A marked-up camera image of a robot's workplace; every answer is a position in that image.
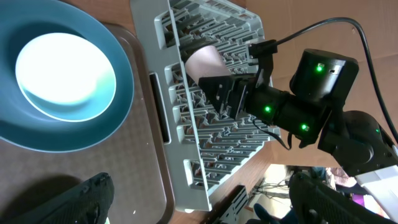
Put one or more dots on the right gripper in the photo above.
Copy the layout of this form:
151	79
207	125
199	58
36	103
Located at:
225	92

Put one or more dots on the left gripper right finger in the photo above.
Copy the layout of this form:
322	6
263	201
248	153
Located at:
315	202

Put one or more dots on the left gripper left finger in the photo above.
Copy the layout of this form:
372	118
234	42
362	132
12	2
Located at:
62	200

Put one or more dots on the pink plastic cup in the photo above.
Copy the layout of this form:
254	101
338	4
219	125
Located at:
206	62

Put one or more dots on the dark blue plate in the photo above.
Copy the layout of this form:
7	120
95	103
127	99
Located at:
24	125

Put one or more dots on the light blue small bowl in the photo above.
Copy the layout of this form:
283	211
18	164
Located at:
65	77

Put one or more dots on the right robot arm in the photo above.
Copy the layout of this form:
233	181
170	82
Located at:
312	111

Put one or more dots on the grey dishwasher rack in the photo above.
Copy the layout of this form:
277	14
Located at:
203	147

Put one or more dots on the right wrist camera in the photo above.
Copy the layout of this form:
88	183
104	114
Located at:
262	51

